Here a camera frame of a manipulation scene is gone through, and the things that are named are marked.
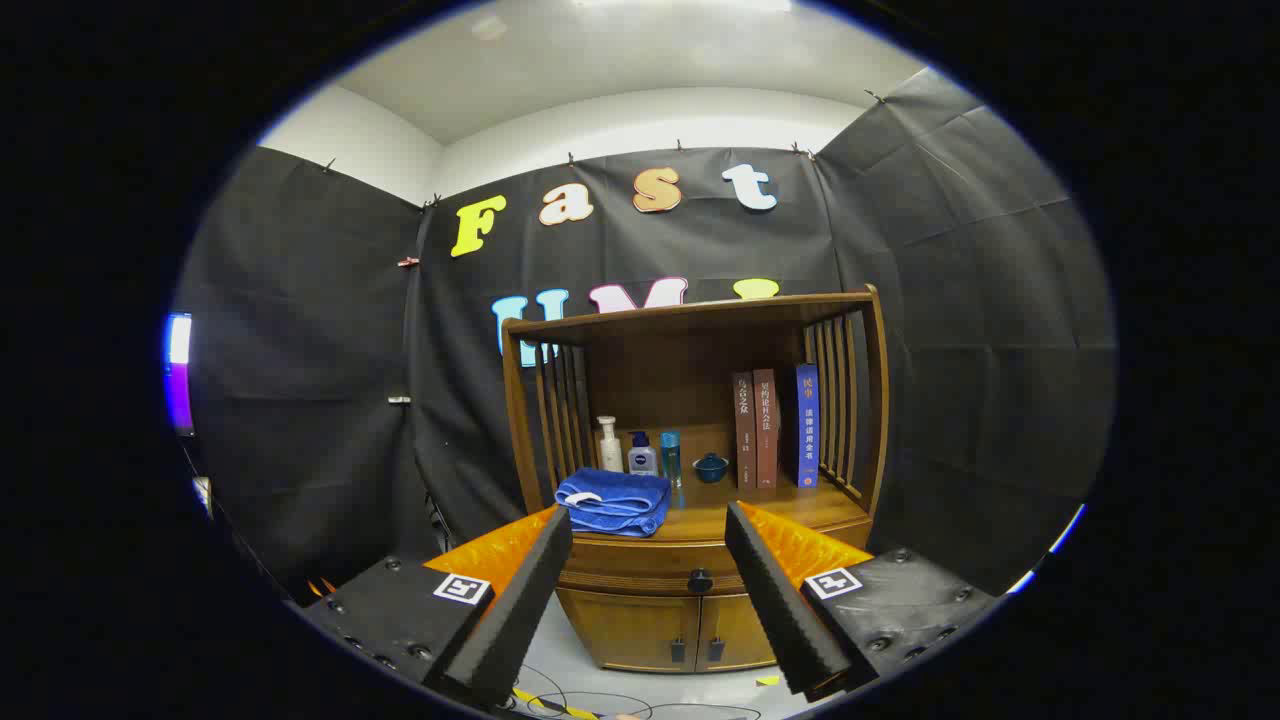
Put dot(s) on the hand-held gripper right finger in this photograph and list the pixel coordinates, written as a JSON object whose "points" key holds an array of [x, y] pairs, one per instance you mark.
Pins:
{"points": [[785, 620]]}

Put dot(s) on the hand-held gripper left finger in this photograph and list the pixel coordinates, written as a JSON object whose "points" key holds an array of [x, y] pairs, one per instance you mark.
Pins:
{"points": [[520, 620]]}

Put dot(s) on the wooden cabinet door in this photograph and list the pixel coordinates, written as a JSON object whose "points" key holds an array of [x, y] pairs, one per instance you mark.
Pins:
{"points": [[730, 625], [640, 630]]}

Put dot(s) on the wooden countertop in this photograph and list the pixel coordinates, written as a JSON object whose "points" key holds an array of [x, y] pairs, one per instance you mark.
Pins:
{"points": [[700, 505]]}

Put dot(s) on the wooden cabinet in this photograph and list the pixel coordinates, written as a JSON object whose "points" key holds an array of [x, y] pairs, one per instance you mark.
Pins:
{"points": [[680, 380]]}

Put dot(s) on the yellow black striped tape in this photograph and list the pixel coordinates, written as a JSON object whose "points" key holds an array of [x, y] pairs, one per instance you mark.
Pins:
{"points": [[545, 703]]}

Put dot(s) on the blue folded towel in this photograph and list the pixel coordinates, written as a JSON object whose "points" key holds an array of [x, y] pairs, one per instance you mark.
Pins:
{"points": [[620, 500]]}

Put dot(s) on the blue lidded teacup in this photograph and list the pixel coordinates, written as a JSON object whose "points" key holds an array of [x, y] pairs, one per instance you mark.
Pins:
{"points": [[711, 468]]}

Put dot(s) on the reddish brown book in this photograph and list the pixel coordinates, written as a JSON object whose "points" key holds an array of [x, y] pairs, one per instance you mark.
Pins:
{"points": [[766, 430]]}

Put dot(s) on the blue book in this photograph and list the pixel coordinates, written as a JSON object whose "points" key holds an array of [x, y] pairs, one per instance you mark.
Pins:
{"points": [[808, 430]]}

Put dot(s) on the dark brown book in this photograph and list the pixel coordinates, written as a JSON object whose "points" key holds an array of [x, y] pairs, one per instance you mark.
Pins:
{"points": [[745, 430]]}

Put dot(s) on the clear bottle with blue cap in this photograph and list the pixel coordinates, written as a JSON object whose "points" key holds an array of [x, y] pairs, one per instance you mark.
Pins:
{"points": [[671, 455]]}

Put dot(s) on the white bottle with blue pump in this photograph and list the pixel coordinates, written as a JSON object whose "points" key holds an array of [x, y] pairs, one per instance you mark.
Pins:
{"points": [[642, 460]]}

